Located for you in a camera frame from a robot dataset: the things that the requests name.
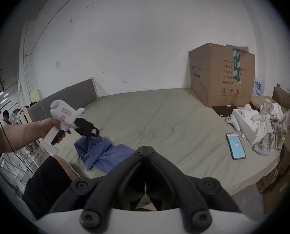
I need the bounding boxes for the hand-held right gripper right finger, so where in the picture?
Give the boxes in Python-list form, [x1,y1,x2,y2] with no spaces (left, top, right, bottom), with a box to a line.
[146,146,242,228]

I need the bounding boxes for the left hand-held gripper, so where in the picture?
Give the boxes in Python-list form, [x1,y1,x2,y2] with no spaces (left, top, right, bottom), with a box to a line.
[42,100,100,146]

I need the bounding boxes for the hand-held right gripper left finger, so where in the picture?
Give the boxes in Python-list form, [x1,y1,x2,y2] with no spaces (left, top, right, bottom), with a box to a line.
[49,146,148,227]

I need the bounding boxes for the blue shirt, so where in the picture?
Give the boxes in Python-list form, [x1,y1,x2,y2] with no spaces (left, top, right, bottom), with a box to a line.
[74,135,137,174]

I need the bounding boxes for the person's left forearm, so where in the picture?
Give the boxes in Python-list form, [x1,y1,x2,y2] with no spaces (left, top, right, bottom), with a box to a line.
[0,121,42,153]

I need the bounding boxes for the person's left hand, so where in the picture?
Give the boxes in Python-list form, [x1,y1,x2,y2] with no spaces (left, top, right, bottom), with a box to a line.
[38,118,72,144]

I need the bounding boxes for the grey padded headboard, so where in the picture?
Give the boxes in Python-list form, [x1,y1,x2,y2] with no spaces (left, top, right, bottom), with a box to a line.
[27,78,98,124]

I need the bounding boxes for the person's legs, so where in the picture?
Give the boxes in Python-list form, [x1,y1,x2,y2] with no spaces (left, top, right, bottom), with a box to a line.
[23,155,159,220]

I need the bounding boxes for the black smartphone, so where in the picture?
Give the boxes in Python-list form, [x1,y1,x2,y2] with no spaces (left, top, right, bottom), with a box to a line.
[226,133,246,160]

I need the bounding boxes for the bed with beige sheet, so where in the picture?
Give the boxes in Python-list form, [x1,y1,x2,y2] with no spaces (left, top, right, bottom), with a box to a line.
[39,88,282,197]

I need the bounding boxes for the white hand controller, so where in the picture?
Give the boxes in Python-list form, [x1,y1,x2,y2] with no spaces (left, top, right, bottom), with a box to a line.
[225,115,240,132]

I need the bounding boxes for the dark flat board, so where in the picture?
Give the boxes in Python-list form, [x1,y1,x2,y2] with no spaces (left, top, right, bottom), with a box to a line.
[212,105,238,118]

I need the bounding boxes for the white box with white parts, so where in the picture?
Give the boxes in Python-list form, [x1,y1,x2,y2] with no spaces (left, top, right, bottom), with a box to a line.
[232,104,266,145]

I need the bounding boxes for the stack of brown cartons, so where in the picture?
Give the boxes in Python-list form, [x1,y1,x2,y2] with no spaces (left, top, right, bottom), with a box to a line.
[255,83,290,215]

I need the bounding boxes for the plaid cloth pile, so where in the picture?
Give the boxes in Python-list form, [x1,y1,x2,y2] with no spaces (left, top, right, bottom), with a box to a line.
[252,102,290,156]

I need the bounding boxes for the large brown carton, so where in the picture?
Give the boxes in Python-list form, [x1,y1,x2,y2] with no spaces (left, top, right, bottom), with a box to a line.
[189,43,256,108]

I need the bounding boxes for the pack of water bottles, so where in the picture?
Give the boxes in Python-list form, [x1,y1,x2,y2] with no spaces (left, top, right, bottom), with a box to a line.
[253,78,264,97]

